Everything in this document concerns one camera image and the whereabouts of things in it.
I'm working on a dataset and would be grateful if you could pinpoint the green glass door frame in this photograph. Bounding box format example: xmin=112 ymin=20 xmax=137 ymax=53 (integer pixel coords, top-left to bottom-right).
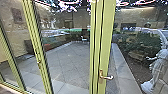
xmin=0 ymin=0 xmax=118 ymax=94

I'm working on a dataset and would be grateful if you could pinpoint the metal door lever handle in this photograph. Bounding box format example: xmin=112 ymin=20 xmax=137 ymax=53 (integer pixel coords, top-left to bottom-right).
xmin=98 ymin=69 xmax=115 ymax=85

